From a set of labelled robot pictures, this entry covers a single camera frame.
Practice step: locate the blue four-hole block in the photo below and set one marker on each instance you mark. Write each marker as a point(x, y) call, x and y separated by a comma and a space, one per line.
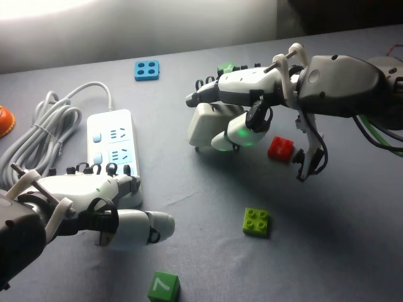
point(148, 70)

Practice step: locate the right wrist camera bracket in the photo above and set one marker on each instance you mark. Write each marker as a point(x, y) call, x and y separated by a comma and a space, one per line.
point(310, 141)

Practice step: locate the lime green four-stud brick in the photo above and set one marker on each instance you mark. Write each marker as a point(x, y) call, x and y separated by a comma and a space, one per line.
point(255, 231)

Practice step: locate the red toy brick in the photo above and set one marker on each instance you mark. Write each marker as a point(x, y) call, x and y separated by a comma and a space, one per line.
point(280, 152)

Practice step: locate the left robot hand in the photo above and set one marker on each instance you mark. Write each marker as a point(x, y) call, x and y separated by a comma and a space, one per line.
point(78, 185)

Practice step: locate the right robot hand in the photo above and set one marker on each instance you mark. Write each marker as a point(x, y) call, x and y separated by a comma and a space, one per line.
point(245, 83)

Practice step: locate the grey table cloth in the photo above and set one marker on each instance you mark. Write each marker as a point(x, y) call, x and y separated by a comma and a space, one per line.
point(204, 195)

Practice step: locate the orange toy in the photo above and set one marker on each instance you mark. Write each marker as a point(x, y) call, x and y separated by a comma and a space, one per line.
point(5, 121)

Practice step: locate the green toy block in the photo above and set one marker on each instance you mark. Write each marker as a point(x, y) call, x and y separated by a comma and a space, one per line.
point(226, 66)

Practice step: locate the white charger adapter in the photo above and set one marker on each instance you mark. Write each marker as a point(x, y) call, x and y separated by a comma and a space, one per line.
point(204, 122)

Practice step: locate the white power strip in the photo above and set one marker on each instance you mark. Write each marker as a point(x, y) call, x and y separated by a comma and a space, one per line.
point(110, 126)

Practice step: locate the green number cube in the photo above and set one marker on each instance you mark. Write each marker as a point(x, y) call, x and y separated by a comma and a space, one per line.
point(163, 289)

